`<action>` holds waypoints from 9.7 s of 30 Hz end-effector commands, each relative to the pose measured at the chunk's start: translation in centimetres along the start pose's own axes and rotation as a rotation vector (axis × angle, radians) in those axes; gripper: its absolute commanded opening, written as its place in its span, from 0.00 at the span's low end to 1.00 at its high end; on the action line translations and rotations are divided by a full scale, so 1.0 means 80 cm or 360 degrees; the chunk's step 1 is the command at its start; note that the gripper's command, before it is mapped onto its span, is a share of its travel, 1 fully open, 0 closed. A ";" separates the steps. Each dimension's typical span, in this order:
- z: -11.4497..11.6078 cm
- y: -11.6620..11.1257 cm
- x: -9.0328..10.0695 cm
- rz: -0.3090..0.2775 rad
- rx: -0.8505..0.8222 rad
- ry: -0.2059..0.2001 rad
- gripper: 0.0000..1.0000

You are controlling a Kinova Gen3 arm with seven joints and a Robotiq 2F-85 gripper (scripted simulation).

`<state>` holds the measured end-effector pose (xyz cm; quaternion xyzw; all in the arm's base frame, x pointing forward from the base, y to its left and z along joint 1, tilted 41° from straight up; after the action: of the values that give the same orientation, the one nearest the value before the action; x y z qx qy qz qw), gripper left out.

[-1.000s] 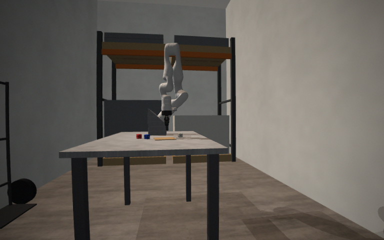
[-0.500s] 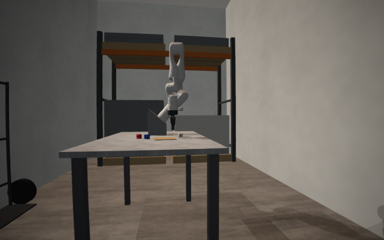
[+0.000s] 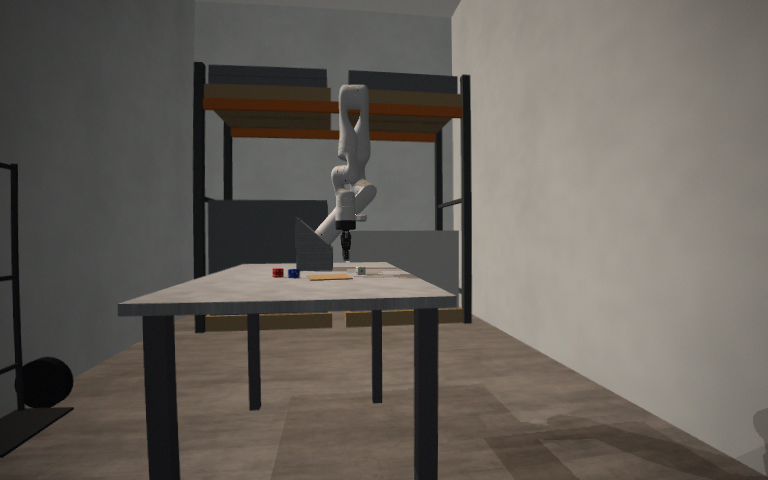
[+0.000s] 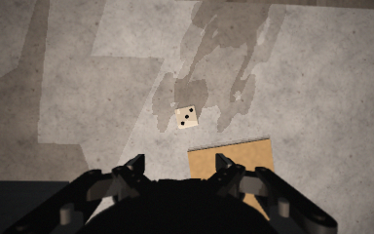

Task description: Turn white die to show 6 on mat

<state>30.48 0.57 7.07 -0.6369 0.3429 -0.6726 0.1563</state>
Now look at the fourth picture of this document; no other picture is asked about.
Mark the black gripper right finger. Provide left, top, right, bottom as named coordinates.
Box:
left=193, top=153, right=338, bottom=234

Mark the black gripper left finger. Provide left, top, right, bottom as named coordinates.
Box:
left=2, top=154, right=165, bottom=234

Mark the white die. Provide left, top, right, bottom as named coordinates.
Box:
left=174, top=104, right=199, bottom=129

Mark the tan flat mat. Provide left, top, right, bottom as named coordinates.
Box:
left=187, top=138, right=274, bottom=220

